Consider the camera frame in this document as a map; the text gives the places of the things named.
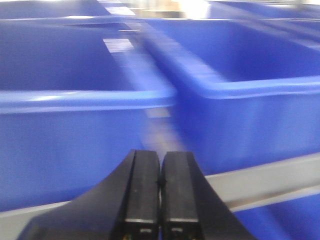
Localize stainless steel shelf rack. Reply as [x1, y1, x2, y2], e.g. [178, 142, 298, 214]
[0, 150, 320, 240]

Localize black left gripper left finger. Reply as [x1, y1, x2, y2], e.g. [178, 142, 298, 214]
[110, 150, 160, 240]

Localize large blue plastic bin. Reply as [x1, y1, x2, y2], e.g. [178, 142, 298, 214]
[141, 18, 320, 175]

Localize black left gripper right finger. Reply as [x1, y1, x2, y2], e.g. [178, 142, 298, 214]
[161, 151, 250, 240]

